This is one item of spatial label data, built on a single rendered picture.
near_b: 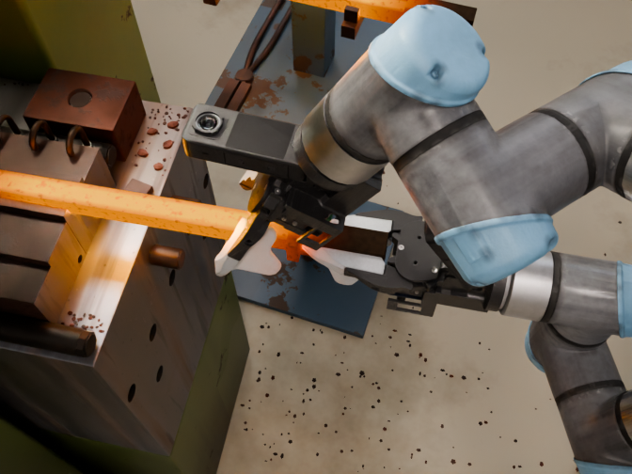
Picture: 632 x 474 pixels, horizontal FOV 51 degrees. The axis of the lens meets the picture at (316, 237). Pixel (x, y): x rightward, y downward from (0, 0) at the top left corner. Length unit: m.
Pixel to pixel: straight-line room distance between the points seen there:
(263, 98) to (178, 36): 1.24
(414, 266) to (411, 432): 1.03
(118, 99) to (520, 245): 0.58
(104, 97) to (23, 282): 0.26
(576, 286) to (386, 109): 0.32
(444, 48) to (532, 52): 1.97
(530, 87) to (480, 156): 1.85
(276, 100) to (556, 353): 0.67
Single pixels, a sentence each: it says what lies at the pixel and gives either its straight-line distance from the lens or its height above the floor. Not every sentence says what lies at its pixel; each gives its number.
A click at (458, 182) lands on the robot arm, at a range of 0.46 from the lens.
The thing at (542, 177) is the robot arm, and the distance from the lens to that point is 0.49.
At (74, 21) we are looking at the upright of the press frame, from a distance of 1.06.
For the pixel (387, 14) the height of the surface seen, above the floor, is 0.98.
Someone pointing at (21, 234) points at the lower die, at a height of 0.99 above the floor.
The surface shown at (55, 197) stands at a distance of 0.79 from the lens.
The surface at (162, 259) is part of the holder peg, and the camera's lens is 0.86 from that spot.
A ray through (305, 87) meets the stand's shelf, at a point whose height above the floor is 0.72.
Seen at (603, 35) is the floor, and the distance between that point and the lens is 2.57.
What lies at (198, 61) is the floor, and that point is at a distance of 2.32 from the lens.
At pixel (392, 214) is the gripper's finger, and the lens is 0.72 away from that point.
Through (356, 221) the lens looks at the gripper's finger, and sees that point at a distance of 0.72.
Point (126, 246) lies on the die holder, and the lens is 0.84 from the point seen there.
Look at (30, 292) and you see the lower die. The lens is 0.77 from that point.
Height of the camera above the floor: 1.62
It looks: 60 degrees down
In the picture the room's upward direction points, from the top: straight up
